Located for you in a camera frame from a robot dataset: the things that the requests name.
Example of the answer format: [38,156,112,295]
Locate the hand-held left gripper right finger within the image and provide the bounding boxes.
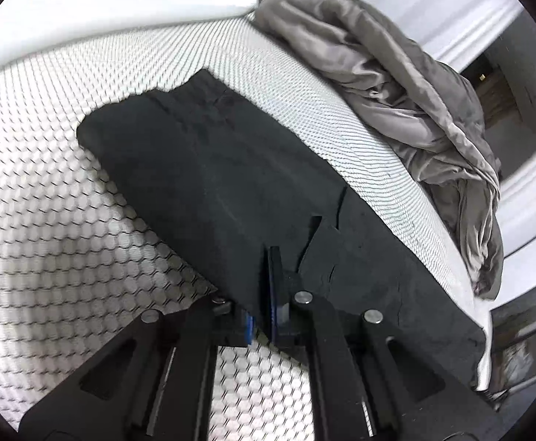
[262,247,505,441]

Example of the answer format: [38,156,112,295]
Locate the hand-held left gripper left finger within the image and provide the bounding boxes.
[19,298,256,441]

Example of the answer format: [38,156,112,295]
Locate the black pants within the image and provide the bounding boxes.
[76,69,487,389]

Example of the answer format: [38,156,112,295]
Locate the grey crumpled blanket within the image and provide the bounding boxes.
[252,0,506,301]

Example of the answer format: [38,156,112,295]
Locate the honeycomb patterned mattress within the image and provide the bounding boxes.
[0,11,494,441]

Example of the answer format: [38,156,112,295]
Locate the white pillow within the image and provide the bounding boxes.
[0,0,260,79]

